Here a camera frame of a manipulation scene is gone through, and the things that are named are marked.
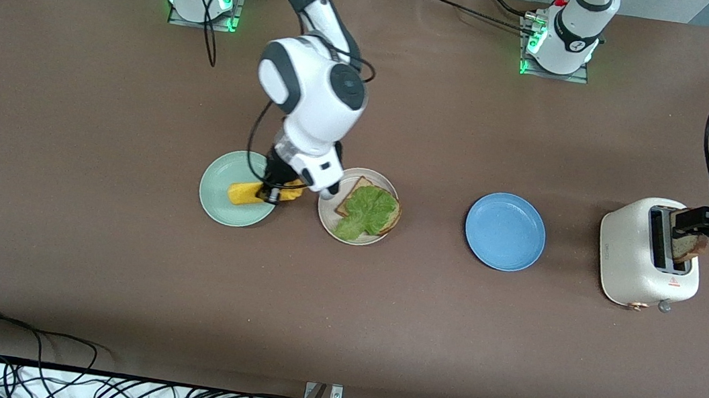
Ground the yellow mustard squeeze bottle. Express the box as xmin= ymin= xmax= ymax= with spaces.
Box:
xmin=225 ymin=170 xmax=308 ymax=215

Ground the beige plate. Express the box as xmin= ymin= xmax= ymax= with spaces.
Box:
xmin=313 ymin=163 xmax=405 ymax=251

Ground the blue plate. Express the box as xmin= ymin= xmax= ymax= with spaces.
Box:
xmin=460 ymin=188 xmax=551 ymax=277

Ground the green lettuce leaf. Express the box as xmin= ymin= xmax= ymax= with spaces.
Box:
xmin=331 ymin=181 xmax=401 ymax=247

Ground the brown bread slice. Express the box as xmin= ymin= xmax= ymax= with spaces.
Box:
xmin=665 ymin=207 xmax=709 ymax=266
xmin=332 ymin=173 xmax=407 ymax=239

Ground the white two-slot toaster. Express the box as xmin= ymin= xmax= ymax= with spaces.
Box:
xmin=590 ymin=191 xmax=709 ymax=318

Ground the green plate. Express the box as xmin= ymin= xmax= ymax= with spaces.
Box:
xmin=195 ymin=146 xmax=287 ymax=234

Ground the thin black cable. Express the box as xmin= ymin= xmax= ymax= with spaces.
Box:
xmin=410 ymin=0 xmax=546 ymax=39

